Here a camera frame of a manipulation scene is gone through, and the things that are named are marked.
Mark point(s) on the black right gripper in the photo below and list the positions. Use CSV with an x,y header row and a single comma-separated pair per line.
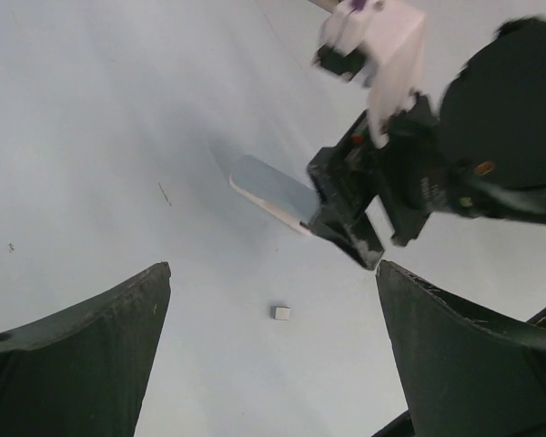
x,y
447,162

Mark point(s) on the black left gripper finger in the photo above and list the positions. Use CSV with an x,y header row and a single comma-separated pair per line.
x,y
84,371

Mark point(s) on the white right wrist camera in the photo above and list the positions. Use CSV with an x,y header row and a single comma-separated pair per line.
x,y
380,45

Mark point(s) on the small grey staple strip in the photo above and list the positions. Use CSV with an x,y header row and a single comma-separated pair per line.
x,y
280,313

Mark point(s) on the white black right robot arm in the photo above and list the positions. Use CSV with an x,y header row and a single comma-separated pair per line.
x,y
509,70

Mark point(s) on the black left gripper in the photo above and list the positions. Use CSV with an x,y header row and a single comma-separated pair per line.
x,y
465,370

